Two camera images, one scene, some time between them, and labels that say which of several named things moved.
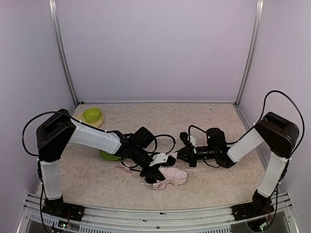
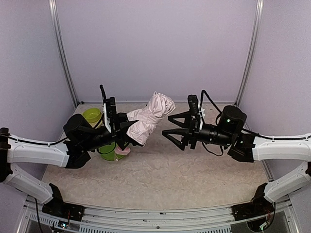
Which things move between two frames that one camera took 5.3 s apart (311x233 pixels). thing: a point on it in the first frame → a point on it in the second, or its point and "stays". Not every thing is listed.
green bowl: (92, 115) stays
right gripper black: (192, 155) → (191, 131)
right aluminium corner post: (250, 59) stays
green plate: (109, 156) stays
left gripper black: (150, 172) → (116, 131)
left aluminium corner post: (63, 58) stays
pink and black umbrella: (173, 174) → (146, 118)
